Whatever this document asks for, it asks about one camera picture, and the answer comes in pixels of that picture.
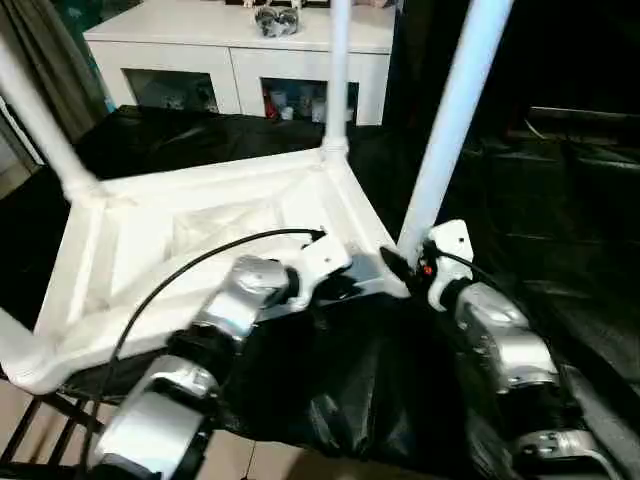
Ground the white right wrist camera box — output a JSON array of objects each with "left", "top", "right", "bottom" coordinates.
[{"left": 424, "top": 218, "right": 475, "bottom": 312}]

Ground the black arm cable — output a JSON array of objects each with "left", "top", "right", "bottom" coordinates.
[
  {"left": 82, "top": 227, "right": 326, "bottom": 480},
  {"left": 434, "top": 252, "right": 551, "bottom": 361}
]

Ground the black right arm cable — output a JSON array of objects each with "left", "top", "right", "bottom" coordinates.
[{"left": 434, "top": 252, "right": 551, "bottom": 361}]

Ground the black glossy mat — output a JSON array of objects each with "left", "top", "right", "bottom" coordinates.
[{"left": 0, "top": 104, "right": 640, "bottom": 480}]

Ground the white glass-door cabinet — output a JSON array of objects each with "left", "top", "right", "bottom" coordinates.
[{"left": 82, "top": 0, "right": 396, "bottom": 126}]

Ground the black glossy tv stand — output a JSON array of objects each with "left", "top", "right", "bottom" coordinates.
[{"left": 524, "top": 104, "right": 640, "bottom": 146}]

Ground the white upturned plastic table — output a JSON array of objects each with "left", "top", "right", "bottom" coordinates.
[{"left": 9, "top": 142, "right": 411, "bottom": 396}]

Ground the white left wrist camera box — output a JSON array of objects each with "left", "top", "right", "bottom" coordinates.
[{"left": 292, "top": 234, "right": 354, "bottom": 314}]

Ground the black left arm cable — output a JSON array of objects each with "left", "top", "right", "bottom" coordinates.
[{"left": 82, "top": 227, "right": 326, "bottom": 480}]

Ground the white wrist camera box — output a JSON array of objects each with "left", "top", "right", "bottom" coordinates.
[
  {"left": 292, "top": 234, "right": 354, "bottom": 314},
  {"left": 424, "top": 218, "right": 475, "bottom": 312}
]

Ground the grey curtain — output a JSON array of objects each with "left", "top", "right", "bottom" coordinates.
[{"left": 0, "top": 0, "right": 116, "bottom": 146}]

